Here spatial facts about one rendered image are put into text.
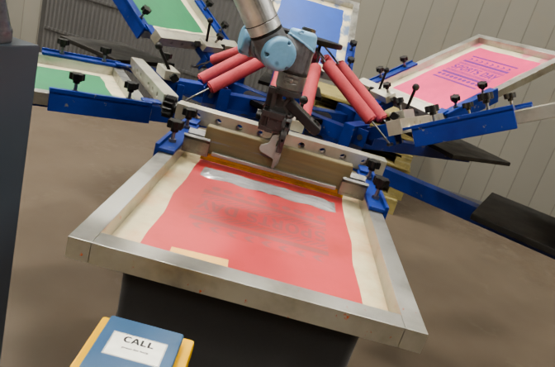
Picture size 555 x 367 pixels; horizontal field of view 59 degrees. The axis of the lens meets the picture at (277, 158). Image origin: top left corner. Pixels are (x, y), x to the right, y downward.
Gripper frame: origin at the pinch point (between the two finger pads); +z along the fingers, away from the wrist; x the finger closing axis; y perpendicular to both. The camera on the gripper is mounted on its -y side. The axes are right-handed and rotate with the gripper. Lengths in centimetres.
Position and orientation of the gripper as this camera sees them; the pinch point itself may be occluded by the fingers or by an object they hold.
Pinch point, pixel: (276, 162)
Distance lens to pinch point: 133.3
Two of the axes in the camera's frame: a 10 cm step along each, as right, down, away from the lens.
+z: -2.6, 9.2, 2.9
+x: -0.6, 2.8, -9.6
